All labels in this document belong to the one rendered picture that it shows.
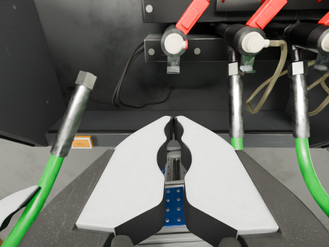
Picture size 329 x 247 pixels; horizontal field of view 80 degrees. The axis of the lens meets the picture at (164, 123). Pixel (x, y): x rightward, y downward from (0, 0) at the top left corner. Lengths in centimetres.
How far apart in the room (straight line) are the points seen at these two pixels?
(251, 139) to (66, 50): 50
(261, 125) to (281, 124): 5
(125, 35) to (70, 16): 13
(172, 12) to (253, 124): 33
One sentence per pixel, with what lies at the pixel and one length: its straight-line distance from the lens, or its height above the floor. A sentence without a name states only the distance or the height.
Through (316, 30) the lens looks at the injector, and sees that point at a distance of 28.
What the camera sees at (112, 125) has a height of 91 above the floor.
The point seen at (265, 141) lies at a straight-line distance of 52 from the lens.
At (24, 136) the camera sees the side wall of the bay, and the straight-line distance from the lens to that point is 51.
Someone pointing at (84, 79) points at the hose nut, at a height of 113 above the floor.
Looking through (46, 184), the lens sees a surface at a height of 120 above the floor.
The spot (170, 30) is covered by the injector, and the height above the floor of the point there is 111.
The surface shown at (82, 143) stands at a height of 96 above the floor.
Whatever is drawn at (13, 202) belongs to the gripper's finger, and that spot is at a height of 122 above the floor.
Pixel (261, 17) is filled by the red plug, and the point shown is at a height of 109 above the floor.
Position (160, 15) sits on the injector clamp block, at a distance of 36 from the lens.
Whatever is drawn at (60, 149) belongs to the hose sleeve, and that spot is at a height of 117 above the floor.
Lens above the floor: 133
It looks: 60 degrees down
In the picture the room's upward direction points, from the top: 176 degrees counter-clockwise
